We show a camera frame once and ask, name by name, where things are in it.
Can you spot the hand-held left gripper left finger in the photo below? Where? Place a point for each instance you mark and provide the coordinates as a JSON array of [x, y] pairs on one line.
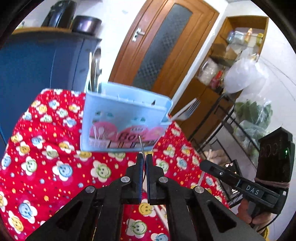
[[138, 176]]

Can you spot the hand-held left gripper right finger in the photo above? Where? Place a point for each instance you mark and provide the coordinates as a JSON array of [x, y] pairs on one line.
[[150, 176]]

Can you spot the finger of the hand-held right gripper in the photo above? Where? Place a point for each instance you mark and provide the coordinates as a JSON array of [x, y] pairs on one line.
[[232, 168], [217, 172]]

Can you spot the pale wooden chopstick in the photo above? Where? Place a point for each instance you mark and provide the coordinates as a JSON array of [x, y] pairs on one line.
[[209, 154]]

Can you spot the light blue utensil box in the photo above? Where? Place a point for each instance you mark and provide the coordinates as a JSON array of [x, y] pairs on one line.
[[124, 122]]

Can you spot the large steel fork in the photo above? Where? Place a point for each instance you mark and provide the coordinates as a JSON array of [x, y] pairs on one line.
[[185, 111]]

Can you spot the steel table knife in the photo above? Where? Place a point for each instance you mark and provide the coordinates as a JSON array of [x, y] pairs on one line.
[[97, 64]]

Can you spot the person's right hand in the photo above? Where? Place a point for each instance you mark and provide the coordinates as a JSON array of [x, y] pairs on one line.
[[245, 210]]

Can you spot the eggs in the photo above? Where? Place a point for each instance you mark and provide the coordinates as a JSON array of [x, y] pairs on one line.
[[217, 157]]

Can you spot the leafy greens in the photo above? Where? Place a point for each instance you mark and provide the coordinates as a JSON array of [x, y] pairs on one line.
[[254, 120]]

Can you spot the black metal rack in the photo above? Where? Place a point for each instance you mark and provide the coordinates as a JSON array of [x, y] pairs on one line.
[[222, 120]]

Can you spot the wooden shelf unit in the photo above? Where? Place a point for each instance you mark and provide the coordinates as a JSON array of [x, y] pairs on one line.
[[208, 102]]

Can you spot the red smiley flower tablecloth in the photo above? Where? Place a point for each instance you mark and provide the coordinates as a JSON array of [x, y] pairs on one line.
[[57, 150]]

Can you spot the white plastic bag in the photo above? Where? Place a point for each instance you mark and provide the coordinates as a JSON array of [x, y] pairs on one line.
[[247, 76]]

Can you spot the red bottles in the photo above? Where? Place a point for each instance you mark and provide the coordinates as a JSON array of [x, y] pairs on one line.
[[217, 80]]

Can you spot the clear plastic bag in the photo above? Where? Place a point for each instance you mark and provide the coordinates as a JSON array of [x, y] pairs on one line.
[[208, 70]]

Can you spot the cardboard box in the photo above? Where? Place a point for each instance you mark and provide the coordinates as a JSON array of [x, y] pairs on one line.
[[224, 52]]

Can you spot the wooden door with glass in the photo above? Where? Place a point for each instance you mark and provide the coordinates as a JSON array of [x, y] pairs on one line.
[[138, 58]]

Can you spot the glass containers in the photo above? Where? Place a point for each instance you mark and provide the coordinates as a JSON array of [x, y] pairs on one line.
[[242, 36]]

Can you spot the blue kitchen base cabinet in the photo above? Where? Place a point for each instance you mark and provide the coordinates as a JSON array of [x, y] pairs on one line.
[[41, 64]]

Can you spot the dark rice cooker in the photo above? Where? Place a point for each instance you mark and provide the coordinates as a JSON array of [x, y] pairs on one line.
[[86, 24]]

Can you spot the black air fryer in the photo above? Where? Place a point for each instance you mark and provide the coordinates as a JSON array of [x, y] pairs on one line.
[[59, 14]]

